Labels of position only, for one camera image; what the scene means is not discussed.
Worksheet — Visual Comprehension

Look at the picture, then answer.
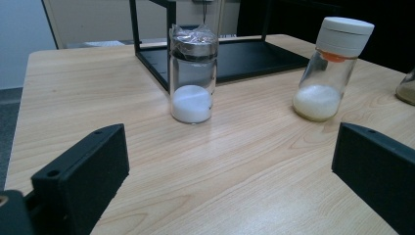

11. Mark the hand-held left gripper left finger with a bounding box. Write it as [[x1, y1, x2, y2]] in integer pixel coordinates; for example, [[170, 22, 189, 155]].
[[30, 122, 130, 235]]

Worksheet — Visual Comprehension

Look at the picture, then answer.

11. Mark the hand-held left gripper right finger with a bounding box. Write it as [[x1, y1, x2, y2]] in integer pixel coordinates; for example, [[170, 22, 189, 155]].
[[331, 121, 415, 235]]

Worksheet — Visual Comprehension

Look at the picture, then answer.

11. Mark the glass jar with white lid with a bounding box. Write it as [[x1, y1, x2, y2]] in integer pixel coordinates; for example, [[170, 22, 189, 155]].
[[292, 16, 376, 123]]

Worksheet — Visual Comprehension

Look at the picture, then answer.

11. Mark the glass jar with metal lid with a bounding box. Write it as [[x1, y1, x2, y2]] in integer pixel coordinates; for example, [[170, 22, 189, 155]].
[[168, 23, 219, 125]]

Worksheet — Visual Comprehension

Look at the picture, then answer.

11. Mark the black metal shelf rack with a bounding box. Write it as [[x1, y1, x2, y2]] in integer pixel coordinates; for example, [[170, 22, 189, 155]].
[[128, 0, 310, 92]]

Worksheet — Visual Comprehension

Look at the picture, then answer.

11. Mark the glass jar with brownish contents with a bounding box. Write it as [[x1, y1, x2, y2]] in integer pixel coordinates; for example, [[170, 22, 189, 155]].
[[394, 68, 415, 107]]

